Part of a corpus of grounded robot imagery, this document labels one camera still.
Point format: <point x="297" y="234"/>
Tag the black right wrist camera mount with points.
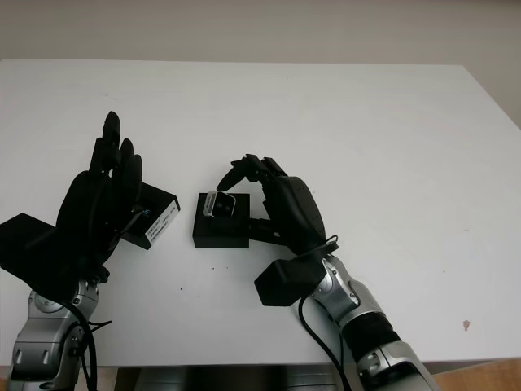
<point x="285" y="285"/>

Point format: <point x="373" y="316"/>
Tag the black box base with insert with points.
<point x="221" y="238"/>

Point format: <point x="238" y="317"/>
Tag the black box lid with label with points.
<point x="160" y="207"/>

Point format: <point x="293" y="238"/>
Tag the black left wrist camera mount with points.
<point x="28" y="248"/>

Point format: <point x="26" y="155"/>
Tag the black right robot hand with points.
<point x="295" y="212"/>

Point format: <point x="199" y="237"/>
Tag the small silver black-faced camera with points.
<point x="224" y="205"/>

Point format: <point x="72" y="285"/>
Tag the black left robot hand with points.
<point x="87" y="207"/>

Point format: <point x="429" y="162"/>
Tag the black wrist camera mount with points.
<point x="285" y="285"/>
<point x="28" y="248"/>

